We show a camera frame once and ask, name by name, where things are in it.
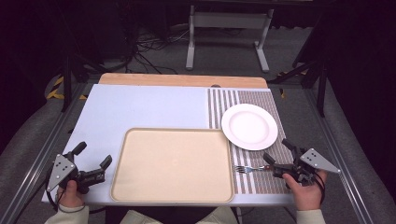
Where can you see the beige plastic tray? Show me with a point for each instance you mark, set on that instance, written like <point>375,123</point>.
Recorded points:
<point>172,165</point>

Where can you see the white metal stand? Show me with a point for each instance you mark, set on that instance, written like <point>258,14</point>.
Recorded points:
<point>229,20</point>

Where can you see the striped woven placemat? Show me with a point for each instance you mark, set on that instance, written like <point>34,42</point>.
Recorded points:
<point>264,183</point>

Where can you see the person's lap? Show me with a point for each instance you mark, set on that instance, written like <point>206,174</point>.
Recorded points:
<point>174,216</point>

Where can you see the light blue table mat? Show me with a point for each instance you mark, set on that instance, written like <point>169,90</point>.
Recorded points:
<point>140,105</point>

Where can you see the aluminium frame rail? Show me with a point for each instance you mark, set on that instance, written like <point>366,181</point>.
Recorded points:
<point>40,155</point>
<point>342,155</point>

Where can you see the person's left hand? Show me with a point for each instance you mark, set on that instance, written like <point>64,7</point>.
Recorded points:
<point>71,196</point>

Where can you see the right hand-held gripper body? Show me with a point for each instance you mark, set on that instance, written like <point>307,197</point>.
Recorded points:
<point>314,160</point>

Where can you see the white round plate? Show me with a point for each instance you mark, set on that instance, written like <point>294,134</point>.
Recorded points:
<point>249,127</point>

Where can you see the black tripod stand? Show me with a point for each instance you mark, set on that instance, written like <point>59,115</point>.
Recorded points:
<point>320,90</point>

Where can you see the silver fork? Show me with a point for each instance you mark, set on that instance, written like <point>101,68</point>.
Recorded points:
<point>249,169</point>

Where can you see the yellow black floor tape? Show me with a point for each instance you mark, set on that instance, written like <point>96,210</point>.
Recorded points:
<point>56,91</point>

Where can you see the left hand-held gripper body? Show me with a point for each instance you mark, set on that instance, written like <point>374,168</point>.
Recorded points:
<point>63,169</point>

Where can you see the person's right hand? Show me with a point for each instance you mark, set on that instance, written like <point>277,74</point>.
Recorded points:
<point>308,194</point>

